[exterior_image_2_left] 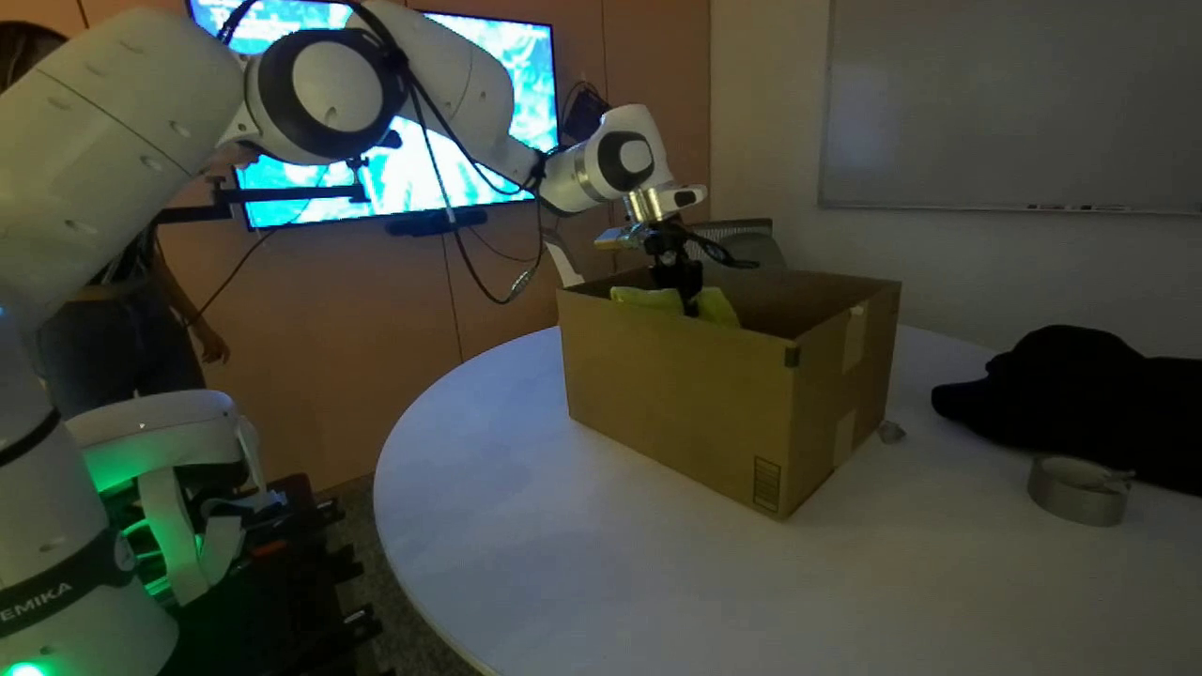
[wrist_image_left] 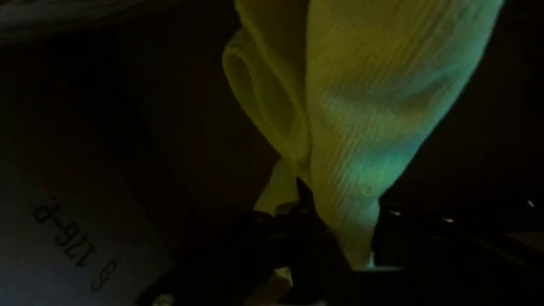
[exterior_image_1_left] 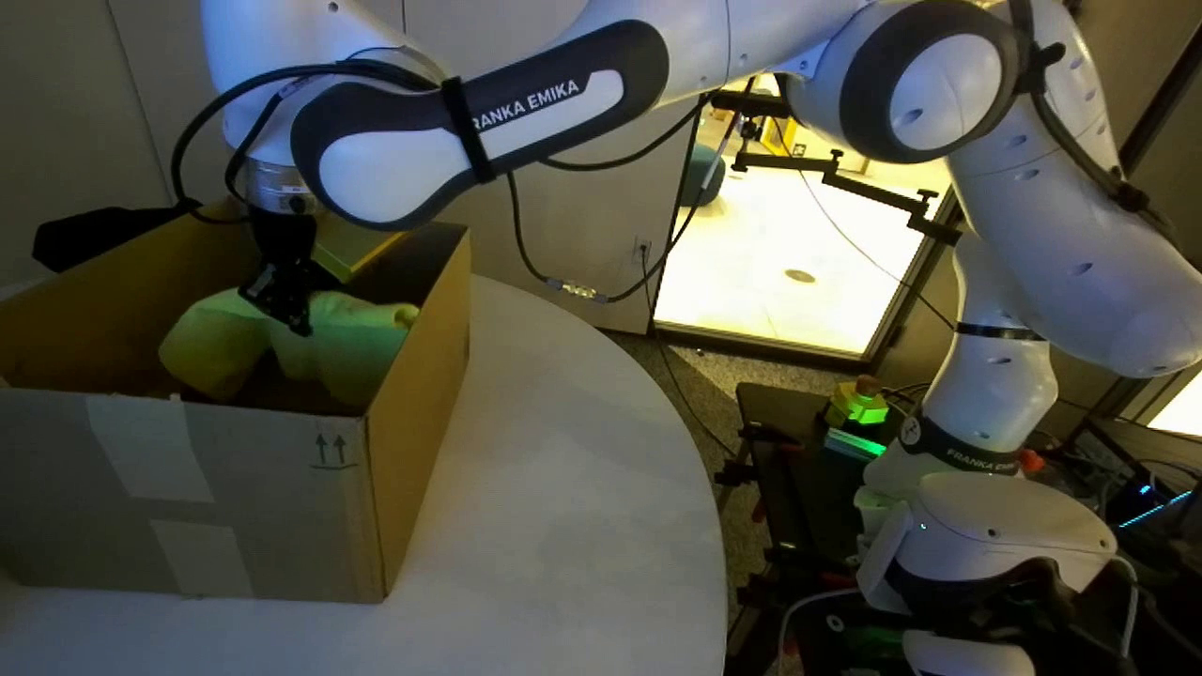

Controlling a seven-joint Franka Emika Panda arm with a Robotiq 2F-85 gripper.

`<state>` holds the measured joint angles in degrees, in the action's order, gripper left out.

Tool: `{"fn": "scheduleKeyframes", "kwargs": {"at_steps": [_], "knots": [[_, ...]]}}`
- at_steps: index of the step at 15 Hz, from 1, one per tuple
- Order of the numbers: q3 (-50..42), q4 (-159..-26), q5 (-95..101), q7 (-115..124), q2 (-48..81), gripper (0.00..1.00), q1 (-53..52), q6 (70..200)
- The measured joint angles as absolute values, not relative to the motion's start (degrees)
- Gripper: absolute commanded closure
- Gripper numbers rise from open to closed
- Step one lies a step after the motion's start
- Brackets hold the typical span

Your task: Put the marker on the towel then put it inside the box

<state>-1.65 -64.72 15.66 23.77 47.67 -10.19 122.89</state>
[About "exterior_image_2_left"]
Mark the black cloth bag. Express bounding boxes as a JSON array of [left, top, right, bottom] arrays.
[[928, 324, 1202, 498]]

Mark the wall mounted TV screen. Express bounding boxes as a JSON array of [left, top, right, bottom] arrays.
[[184, 0, 572, 238]]

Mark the black robot cart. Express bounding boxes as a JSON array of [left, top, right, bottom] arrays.
[[109, 468, 384, 676]]

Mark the black wall device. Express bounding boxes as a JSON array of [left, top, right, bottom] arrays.
[[568, 82, 615, 129]]

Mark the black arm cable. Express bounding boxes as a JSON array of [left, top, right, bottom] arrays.
[[393, 69, 554, 309]]

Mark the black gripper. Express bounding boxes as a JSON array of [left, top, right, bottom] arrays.
[[637, 223, 706, 318]]

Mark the brown cardboard box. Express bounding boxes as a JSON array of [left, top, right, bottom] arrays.
[[554, 259, 904, 522]]

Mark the black TV cable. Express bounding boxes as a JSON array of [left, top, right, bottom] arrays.
[[184, 228, 275, 332]]

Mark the white wall whiteboard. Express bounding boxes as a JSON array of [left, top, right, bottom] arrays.
[[819, 0, 1202, 223]]

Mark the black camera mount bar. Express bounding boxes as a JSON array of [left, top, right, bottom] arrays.
[[154, 174, 367, 233]]

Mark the grey tape roll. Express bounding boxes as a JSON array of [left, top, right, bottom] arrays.
[[1024, 452, 1137, 530]]

